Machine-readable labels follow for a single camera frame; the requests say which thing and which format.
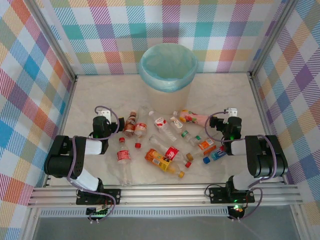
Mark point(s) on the brown label drink bottle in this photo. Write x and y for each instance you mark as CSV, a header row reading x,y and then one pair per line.
x,y
130,125

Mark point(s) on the clear bottle red-white label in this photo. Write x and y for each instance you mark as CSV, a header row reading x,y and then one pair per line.
x,y
140,128

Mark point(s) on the pink fruit drink bottle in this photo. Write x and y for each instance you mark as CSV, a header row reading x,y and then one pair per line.
x,y
192,118

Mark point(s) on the Coca-Cola bottle red cap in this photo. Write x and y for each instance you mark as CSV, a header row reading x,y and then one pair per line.
x,y
172,152
123,155

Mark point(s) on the clear bottle white cap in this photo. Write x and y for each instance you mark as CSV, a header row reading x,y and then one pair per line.
x,y
160,122

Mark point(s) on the orange juice bottle yellow label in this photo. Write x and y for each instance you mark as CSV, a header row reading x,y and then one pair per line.
x,y
156,158

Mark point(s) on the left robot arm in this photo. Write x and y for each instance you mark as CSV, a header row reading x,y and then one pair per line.
x,y
62,160

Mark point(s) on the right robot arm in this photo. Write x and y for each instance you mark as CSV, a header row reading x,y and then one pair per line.
x,y
270,160

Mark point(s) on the teal plastic bin liner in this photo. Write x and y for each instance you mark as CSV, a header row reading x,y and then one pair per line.
x,y
167,65

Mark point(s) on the clear bottle green cap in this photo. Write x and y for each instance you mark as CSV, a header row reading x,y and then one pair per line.
x,y
198,137

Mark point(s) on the orange label bottle tan cap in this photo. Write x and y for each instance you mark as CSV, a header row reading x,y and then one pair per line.
x,y
206,145

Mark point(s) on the blue label bottle blue cap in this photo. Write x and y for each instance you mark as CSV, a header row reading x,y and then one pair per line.
x,y
217,155

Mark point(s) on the small bottle white label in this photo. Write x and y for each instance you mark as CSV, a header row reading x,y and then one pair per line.
x,y
176,122

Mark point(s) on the wide aluminium mounting beam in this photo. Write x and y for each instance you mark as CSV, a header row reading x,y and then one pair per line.
x,y
162,193

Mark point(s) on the small orange circuit board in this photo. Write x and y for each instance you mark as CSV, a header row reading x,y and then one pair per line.
x,y
236,208

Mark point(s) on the green-lit circuit board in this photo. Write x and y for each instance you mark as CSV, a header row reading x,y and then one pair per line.
x,y
97,213

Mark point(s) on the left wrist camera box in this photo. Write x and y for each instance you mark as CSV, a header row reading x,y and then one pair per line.
x,y
104,113

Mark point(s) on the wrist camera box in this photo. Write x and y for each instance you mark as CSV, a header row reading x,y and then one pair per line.
x,y
104,113
232,111

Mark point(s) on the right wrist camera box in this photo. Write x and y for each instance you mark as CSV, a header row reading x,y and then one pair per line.
x,y
232,111

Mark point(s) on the aluminium floor rail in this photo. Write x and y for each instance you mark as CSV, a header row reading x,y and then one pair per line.
x,y
263,112
65,112

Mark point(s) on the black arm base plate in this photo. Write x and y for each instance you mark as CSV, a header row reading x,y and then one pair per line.
x,y
112,196
216,195

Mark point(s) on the aluminium frame post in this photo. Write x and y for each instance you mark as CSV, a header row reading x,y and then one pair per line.
x,y
53,35
272,35

